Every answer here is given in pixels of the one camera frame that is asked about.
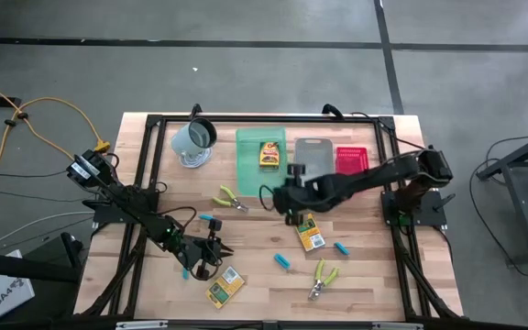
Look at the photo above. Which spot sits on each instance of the grey metal mug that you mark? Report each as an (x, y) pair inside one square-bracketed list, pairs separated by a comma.
[(190, 139)]

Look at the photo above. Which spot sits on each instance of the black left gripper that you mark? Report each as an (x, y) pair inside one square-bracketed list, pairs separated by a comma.
[(194, 249)]

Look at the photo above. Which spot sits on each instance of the black floor stand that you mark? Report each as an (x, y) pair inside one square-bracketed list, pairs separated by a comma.
[(16, 268)]

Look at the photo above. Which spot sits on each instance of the yellow green Crayola crayon box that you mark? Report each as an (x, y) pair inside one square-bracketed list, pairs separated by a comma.
[(225, 288), (312, 236), (269, 156)]

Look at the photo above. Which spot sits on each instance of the grey plastic bin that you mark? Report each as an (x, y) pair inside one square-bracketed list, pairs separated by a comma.
[(314, 153)]

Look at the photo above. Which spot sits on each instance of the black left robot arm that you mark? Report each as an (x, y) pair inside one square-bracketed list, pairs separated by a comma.
[(131, 201)]

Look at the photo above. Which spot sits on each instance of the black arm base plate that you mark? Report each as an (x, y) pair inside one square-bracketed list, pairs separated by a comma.
[(108, 214), (429, 214)]

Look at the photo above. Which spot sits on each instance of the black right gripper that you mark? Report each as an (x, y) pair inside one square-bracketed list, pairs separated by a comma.
[(298, 197)]

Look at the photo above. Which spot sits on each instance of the green translucent plastic bin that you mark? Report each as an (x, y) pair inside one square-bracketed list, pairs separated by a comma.
[(250, 174)]

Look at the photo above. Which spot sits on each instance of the blue eraser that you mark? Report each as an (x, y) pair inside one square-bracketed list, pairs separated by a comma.
[(282, 261), (185, 275), (342, 249), (205, 217)]

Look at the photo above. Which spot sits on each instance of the silver metal bracket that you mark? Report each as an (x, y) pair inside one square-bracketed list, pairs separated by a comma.
[(142, 325), (397, 326)]

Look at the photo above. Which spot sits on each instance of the red plastic mesh basket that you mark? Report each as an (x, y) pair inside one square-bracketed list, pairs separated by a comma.
[(352, 159)]

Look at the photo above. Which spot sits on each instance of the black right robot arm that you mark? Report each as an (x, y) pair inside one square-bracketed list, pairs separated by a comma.
[(383, 174)]

